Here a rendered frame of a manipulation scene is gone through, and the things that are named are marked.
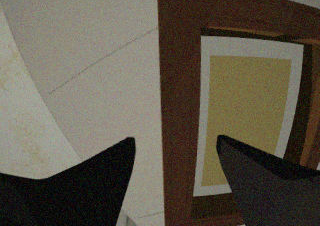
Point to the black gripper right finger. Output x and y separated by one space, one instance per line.
269 191

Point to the brown picture frame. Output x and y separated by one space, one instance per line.
246 68

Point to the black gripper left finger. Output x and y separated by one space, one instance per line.
88 194

